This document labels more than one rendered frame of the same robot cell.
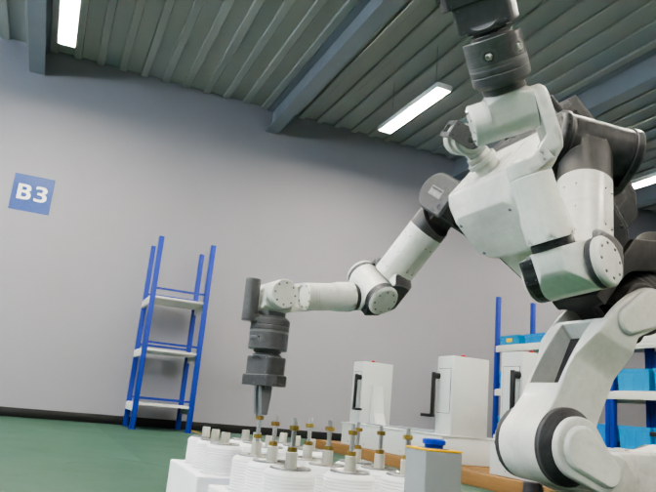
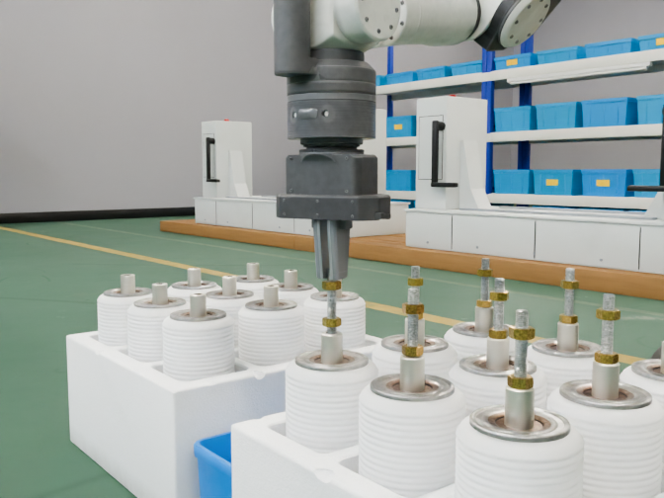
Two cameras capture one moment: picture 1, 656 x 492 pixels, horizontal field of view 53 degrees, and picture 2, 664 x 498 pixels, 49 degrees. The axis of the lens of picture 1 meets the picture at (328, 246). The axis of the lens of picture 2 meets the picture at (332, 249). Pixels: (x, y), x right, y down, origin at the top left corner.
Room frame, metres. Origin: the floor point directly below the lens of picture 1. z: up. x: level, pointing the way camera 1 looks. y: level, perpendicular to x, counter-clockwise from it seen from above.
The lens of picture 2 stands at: (0.78, 0.33, 0.44)
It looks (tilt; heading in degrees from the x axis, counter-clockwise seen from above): 6 degrees down; 343
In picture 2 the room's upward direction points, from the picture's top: straight up
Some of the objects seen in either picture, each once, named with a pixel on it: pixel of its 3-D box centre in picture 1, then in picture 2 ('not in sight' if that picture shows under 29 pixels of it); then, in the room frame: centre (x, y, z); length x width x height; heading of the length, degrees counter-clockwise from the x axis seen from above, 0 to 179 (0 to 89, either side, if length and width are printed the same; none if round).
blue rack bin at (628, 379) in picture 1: (650, 382); (528, 121); (6.44, -3.25, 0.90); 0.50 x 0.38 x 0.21; 114
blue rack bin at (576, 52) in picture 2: not in sight; (573, 58); (6.02, -3.39, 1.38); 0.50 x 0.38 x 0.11; 113
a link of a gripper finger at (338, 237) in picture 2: (265, 400); (342, 248); (1.47, 0.10, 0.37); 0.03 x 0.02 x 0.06; 132
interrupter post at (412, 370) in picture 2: (271, 454); (412, 373); (1.36, 0.07, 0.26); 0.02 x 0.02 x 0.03
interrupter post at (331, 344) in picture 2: (256, 449); (331, 348); (1.47, 0.11, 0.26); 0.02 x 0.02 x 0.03
